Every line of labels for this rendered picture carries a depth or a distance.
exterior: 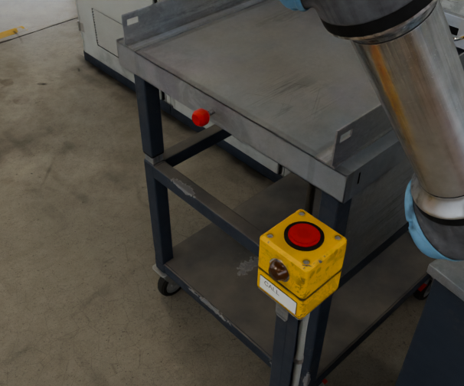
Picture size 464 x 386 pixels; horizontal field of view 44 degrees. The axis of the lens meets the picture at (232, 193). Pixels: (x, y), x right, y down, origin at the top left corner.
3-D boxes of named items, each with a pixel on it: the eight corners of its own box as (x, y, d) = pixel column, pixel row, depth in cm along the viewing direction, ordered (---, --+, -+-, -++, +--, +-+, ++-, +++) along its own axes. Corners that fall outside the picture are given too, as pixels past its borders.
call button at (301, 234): (305, 259, 69) (305, 250, 68) (280, 241, 71) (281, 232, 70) (325, 242, 71) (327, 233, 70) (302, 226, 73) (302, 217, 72)
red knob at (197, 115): (200, 131, 104) (200, 116, 102) (190, 123, 106) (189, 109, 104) (219, 122, 107) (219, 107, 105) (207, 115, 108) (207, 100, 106)
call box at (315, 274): (298, 323, 73) (306, 270, 66) (254, 287, 77) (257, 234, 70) (338, 289, 77) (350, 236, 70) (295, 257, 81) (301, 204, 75)
